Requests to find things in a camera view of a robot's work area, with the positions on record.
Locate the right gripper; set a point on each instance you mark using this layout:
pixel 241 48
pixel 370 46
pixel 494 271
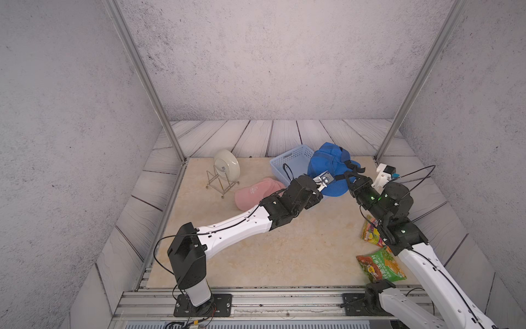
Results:
pixel 356 190

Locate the blue baseball cap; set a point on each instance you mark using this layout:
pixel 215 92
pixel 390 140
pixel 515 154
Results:
pixel 337 161

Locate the pink baseball cap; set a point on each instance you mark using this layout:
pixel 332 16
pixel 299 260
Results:
pixel 250 196

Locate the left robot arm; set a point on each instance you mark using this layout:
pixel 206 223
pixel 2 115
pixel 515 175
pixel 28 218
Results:
pixel 192 247

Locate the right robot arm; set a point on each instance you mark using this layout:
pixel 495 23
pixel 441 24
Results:
pixel 390 205

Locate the red yellow snack bag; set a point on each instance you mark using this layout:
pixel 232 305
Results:
pixel 370 232

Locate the light blue plastic basket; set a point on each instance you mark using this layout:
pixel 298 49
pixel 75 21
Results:
pixel 291 164

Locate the green snack bag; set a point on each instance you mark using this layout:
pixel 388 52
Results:
pixel 381 265

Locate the white plate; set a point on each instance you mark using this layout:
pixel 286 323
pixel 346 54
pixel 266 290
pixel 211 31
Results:
pixel 227 165

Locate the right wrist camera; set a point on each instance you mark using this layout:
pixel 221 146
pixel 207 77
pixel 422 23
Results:
pixel 385 174

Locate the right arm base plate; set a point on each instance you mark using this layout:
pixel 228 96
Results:
pixel 362 304

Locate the right frame post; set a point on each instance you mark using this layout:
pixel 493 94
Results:
pixel 432 56

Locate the frame post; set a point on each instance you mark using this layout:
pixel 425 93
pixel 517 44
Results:
pixel 131 49
pixel 432 56

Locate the wire plate rack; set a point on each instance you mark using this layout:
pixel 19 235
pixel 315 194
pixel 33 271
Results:
pixel 219 180

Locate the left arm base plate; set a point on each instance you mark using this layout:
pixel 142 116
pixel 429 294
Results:
pixel 219 305

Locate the left frame post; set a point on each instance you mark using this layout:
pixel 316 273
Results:
pixel 131 49

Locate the aluminium mounting rail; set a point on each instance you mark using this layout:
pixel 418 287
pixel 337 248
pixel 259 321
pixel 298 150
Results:
pixel 300 307

